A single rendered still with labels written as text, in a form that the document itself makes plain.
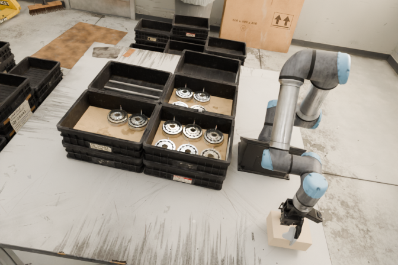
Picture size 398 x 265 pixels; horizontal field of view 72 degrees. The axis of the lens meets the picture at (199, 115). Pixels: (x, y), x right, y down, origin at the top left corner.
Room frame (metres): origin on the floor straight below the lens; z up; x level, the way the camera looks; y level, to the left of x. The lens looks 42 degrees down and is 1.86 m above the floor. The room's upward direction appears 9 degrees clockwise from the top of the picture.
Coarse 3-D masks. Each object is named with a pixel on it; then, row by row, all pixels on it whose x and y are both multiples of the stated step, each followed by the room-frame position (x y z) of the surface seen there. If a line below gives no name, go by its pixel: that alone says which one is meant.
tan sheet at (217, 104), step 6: (174, 90) 1.33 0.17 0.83; (174, 96) 1.27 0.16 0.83; (192, 96) 1.30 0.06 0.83; (210, 96) 1.33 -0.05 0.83; (168, 102) 1.21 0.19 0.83; (186, 102) 1.23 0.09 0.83; (192, 102) 1.24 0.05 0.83; (210, 102) 1.27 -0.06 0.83; (216, 102) 1.28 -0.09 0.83; (222, 102) 1.29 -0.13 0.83; (228, 102) 1.30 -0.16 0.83; (210, 108) 1.22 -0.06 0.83; (216, 108) 1.22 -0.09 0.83; (222, 108) 1.23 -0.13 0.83; (228, 108) 1.24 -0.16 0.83; (228, 114) 1.19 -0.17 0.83
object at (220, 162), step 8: (192, 112) 1.05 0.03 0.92; (200, 112) 1.05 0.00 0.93; (152, 120) 0.94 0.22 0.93; (232, 120) 1.03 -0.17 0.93; (232, 128) 0.99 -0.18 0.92; (232, 136) 0.92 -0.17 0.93; (144, 144) 0.78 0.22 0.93; (232, 144) 0.87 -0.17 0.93; (160, 152) 0.77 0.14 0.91; (168, 152) 0.77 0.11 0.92; (176, 152) 0.77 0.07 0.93; (184, 152) 0.78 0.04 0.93; (200, 160) 0.76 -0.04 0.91; (208, 160) 0.76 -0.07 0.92; (216, 160) 0.76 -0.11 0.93; (224, 160) 0.77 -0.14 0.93
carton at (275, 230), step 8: (272, 216) 0.61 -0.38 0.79; (280, 216) 0.62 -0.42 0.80; (272, 224) 0.58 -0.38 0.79; (304, 224) 0.60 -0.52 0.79; (272, 232) 0.55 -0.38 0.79; (280, 232) 0.55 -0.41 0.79; (304, 232) 0.57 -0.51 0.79; (272, 240) 0.52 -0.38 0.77; (280, 240) 0.52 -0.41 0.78; (288, 240) 0.52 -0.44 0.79; (304, 240) 0.53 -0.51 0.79; (296, 248) 0.52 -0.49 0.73; (304, 248) 0.52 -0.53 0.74
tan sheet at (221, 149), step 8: (160, 128) 0.99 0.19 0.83; (160, 136) 0.94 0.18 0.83; (224, 136) 1.01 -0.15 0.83; (152, 144) 0.87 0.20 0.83; (176, 144) 0.90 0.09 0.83; (192, 144) 0.92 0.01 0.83; (200, 144) 0.93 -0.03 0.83; (224, 144) 0.95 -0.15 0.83; (200, 152) 0.88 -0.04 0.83; (224, 152) 0.90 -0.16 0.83
